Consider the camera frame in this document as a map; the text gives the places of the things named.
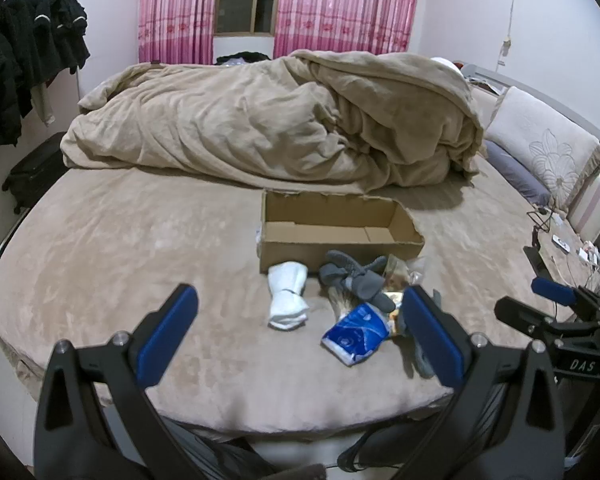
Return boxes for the black charging cable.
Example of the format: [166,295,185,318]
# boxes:
[527,205,557,234]

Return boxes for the dark grey knotted gloves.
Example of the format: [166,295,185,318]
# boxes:
[319,250,397,313]

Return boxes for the grey bed headboard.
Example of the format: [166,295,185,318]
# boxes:
[460,62,600,161]

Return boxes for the clear bag of brown snacks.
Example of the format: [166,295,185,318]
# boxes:
[382,254,426,293]

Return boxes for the pink floral curtain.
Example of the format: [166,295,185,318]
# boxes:
[272,0,425,59]
[139,0,219,66]

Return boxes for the black suitcase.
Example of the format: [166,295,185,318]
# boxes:
[2,131,69,214]

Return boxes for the white wall cable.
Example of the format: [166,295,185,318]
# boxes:
[497,0,519,67]

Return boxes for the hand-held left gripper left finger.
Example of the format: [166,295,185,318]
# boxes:
[34,283,216,480]

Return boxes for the white socks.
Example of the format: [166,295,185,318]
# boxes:
[267,261,311,332]

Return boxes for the blue tissue pack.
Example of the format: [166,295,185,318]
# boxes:
[321,303,392,367]

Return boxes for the white embroidered pillow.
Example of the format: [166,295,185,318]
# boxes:
[485,86,600,211]

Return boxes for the brown cardboard box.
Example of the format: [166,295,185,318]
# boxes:
[256,189,426,275]

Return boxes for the dark cloth by window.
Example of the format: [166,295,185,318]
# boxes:
[217,51,272,66]

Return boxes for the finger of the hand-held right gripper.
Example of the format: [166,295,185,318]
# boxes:
[495,296,581,342]
[531,277,600,309]

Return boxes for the black hanging jackets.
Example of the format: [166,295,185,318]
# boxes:
[0,0,91,161]

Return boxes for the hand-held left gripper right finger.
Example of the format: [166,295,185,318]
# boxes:
[402,285,566,480]

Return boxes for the purple grey pillow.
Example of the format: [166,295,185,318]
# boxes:
[482,140,551,206]

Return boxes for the clear bag of beige snacks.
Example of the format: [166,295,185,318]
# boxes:
[330,287,363,322]

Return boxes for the beige hanging garment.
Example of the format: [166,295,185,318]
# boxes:
[32,82,56,127]

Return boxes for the black stand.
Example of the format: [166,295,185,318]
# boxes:
[524,232,552,281]

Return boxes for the beige fleece blanket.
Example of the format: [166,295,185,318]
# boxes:
[60,50,486,193]

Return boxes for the shiny foil snack packet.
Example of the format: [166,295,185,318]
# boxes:
[380,290,406,337]

